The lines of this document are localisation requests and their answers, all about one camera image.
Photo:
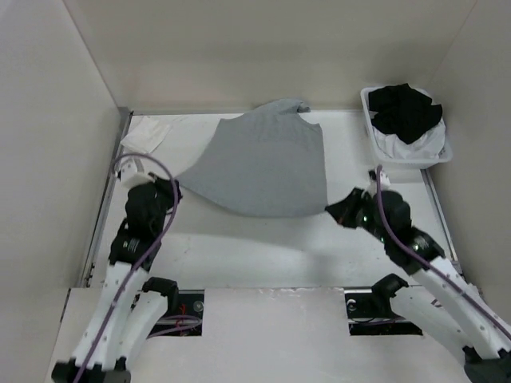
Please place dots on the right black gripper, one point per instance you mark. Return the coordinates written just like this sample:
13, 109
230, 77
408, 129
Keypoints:
342, 210

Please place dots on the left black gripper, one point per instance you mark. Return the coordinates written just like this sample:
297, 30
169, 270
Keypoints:
166, 186

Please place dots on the grey tank top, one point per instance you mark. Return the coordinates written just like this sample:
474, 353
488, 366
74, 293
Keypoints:
268, 162

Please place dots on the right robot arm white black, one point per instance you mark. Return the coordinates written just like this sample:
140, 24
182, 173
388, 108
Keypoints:
445, 306

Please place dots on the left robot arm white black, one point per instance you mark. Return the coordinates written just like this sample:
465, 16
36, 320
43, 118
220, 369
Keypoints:
131, 300

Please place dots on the folded white tank top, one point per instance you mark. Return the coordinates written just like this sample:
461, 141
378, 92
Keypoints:
146, 136

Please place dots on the white tank top in basket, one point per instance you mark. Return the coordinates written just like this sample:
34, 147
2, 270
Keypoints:
426, 147

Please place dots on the black tank top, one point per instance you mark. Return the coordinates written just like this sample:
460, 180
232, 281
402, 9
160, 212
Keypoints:
402, 111

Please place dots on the white plastic basket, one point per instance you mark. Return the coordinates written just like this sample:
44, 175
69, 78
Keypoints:
379, 157

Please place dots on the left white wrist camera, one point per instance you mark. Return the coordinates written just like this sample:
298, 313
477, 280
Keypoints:
132, 174

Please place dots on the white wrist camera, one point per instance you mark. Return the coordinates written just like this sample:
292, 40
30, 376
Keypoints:
378, 176
132, 174

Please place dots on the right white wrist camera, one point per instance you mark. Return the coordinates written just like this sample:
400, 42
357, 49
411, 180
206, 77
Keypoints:
378, 176

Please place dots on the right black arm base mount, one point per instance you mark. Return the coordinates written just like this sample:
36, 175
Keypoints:
369, 313

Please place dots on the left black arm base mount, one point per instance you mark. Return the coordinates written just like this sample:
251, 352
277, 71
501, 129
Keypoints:
185, 309

